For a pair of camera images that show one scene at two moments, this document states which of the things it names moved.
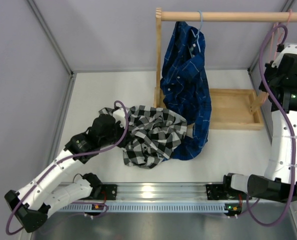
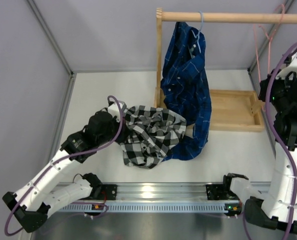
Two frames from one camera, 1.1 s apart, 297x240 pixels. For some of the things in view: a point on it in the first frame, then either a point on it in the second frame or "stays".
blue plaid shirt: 185,86 stays
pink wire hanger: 284,37 to 270,37
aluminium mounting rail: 171,192 stays
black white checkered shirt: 154,135 stays
